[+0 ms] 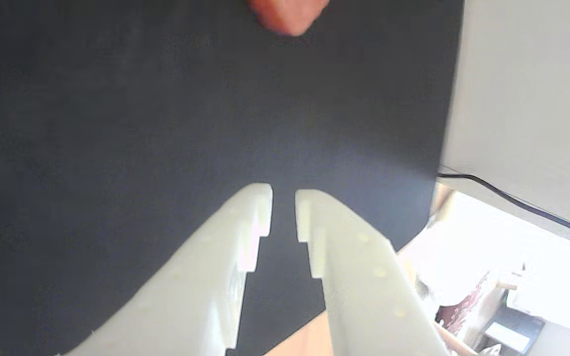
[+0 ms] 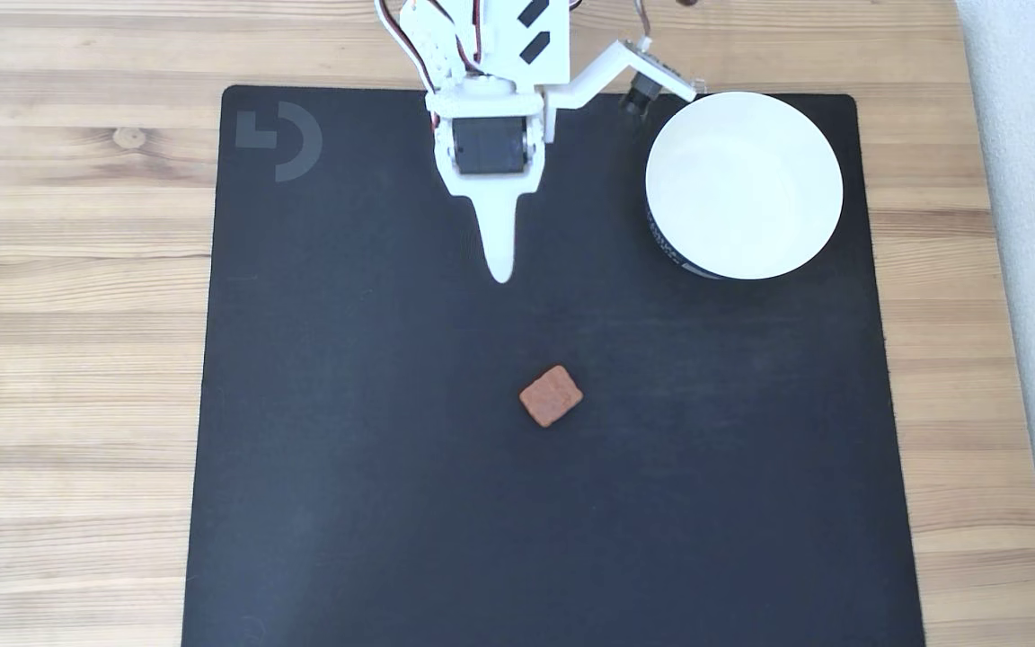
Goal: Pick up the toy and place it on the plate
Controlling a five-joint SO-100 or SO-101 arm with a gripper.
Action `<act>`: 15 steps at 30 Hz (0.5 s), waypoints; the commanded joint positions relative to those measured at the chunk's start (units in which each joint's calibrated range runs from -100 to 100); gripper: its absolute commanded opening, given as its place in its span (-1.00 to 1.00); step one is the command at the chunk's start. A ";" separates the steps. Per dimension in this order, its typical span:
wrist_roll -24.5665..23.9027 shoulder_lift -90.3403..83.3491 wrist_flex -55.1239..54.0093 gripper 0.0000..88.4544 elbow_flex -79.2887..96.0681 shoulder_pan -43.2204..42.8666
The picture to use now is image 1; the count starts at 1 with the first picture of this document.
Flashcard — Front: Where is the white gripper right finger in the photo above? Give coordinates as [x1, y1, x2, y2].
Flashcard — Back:
[295, 189, 450, 356]

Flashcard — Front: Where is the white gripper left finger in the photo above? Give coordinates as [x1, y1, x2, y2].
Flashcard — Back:
[61, 182, 274, 356]

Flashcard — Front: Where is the brown square toy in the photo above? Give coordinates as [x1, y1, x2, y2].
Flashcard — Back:
[247, 0, 331, 37]

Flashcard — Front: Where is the black mouse mat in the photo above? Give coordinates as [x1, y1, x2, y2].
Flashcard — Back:
[0, 0, 465, 356]

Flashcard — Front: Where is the thin black background cable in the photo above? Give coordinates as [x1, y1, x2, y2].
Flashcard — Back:
[437, 173, 570, 249]

